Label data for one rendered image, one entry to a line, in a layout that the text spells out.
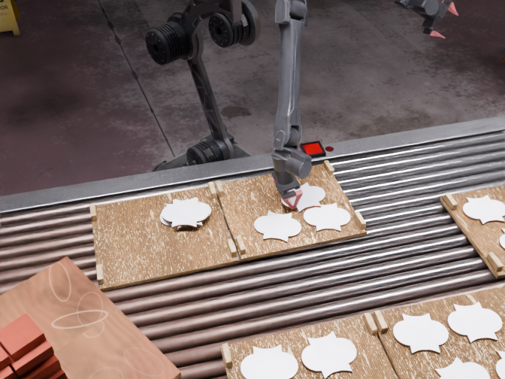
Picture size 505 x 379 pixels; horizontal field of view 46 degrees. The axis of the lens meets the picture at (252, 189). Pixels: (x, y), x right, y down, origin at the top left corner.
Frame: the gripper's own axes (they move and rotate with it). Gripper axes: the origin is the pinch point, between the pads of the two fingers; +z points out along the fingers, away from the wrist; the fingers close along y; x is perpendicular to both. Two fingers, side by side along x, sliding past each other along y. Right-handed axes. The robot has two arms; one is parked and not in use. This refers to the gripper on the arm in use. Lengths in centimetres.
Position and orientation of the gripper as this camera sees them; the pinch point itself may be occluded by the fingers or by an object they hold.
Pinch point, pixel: (289, 199)
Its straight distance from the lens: 196.0
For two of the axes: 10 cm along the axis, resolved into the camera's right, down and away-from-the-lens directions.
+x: -9.4, 3.3, -1.0
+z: 1.9, 7.4, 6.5
